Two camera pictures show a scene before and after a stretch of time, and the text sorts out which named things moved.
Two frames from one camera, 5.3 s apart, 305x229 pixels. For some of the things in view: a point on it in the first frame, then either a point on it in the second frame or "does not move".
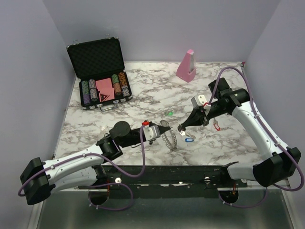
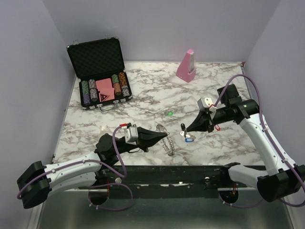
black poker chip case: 99,66 does not move
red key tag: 216,125 does not move
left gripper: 162,129 to 147,138
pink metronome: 187,70 does not move
